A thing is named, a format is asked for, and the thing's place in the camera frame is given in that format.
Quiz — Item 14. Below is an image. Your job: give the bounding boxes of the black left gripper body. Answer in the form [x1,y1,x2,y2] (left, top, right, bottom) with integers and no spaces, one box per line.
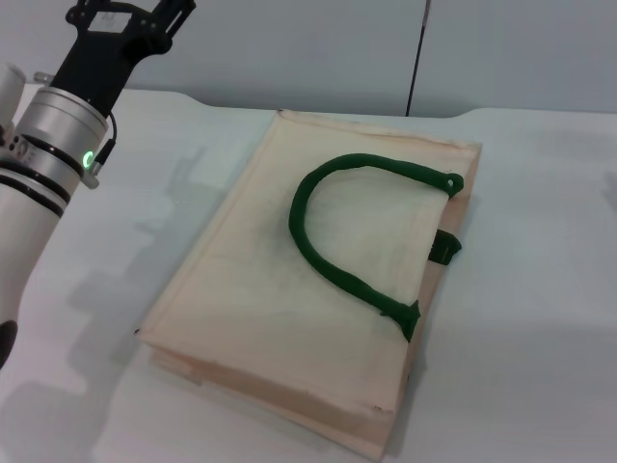
[49,2,174,117]

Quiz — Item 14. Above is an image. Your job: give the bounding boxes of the cream handbag with green handles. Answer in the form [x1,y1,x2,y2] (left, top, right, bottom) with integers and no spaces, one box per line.
[134,109,483,459]

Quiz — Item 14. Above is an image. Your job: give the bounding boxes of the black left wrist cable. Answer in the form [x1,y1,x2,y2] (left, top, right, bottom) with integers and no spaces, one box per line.
[94,111,120,170]

